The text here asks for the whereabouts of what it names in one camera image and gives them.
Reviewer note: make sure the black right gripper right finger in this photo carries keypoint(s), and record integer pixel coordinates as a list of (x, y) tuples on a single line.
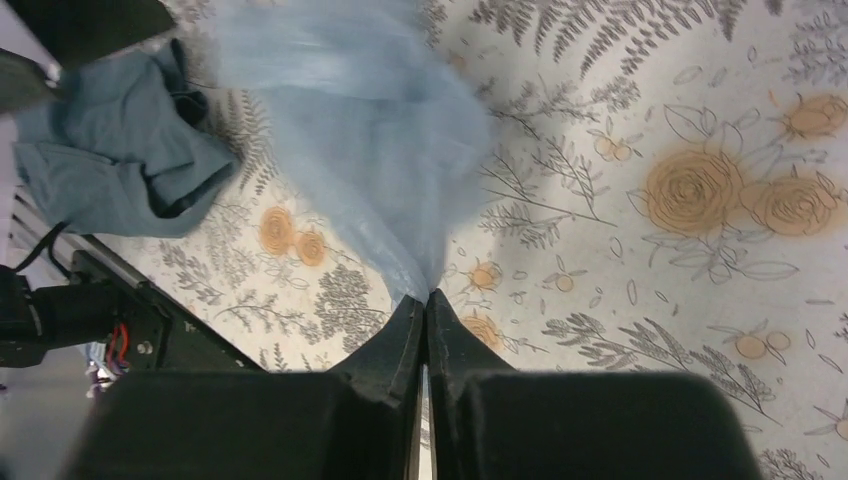
[(492, 421)]

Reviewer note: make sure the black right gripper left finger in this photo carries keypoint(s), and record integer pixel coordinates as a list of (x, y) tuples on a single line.
[(356, 420)]

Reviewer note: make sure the light blue plastic trash bag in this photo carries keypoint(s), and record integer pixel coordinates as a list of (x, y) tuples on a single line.
[(379, 132)]

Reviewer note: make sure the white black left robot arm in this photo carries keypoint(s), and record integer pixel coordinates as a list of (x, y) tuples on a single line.
[(73, 34)]

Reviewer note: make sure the floral patterned table mat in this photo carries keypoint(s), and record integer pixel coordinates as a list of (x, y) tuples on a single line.
[(668, 192)]

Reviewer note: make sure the grey blue crumpled cloth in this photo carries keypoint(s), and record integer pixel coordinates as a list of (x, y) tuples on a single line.
[(122, 152)]

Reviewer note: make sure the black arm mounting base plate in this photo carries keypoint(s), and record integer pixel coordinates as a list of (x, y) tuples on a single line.
[(162, 334)]

